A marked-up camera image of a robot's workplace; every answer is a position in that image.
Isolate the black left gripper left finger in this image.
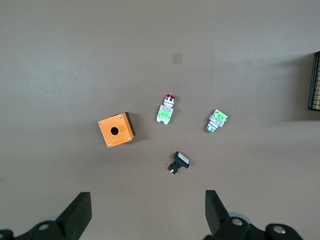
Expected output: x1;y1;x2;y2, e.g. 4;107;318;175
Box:
14;191;93;240

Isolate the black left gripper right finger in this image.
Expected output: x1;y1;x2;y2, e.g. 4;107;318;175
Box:
203;190;303;240

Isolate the red push button switch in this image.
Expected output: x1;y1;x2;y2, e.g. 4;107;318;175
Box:
156;94;176;126

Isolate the black square white-faced switch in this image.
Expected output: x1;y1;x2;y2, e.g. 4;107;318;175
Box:
165;151;191;175

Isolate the orange button enclosure box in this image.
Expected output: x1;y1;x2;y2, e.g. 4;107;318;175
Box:
97;111;136;149

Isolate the green push button switch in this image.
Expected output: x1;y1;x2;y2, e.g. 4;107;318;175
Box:
205;109;229;134

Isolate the black wire basket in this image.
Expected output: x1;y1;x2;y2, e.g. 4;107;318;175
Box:
307;50;320;111

